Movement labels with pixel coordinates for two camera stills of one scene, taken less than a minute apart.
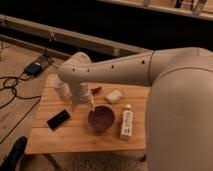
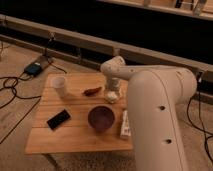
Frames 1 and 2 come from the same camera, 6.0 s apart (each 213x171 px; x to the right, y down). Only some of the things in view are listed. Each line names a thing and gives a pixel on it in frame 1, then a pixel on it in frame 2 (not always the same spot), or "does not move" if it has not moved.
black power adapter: (33, 69) does not move
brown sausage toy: (95, 90) does not move
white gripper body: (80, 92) -> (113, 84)
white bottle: (126, 129) does not move
